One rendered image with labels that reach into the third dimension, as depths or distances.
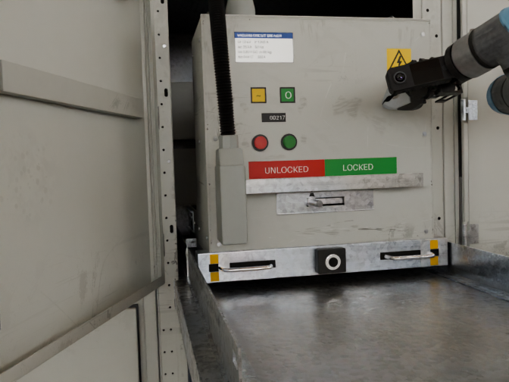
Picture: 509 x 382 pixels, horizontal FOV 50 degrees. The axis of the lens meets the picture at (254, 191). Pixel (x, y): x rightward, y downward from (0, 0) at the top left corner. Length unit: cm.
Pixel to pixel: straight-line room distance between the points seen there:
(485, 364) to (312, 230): 51
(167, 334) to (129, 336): 9
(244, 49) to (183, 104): 75
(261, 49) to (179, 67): 93
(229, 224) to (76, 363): 49
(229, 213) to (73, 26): 41
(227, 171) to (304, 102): 25
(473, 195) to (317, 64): 53
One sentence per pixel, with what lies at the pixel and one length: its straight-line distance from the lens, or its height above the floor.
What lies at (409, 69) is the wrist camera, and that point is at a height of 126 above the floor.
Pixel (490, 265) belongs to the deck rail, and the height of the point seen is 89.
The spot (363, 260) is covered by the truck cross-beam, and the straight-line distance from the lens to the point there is 117.
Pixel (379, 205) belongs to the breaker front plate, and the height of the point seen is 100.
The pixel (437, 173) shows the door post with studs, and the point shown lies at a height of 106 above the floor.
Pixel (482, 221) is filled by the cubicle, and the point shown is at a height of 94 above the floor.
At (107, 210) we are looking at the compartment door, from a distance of 103.
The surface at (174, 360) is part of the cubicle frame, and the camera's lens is 129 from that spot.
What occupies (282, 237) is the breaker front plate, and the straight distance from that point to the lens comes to 112.
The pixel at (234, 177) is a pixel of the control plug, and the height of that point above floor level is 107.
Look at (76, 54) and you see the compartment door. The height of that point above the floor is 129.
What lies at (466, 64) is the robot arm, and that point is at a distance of 102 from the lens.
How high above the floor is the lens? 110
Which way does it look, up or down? 3 degrees down
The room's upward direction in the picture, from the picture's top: 2 degrees counter-clockwise
